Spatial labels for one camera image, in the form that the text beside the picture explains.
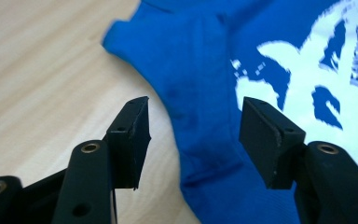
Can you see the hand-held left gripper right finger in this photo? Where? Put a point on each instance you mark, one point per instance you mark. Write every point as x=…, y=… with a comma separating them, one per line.
x=264, y=146

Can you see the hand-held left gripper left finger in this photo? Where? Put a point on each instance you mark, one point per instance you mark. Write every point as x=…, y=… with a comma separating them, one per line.
x=127, y=149

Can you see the blue printed T-shirt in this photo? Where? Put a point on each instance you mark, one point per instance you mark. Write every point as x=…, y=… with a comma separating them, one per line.
x=199, y=62

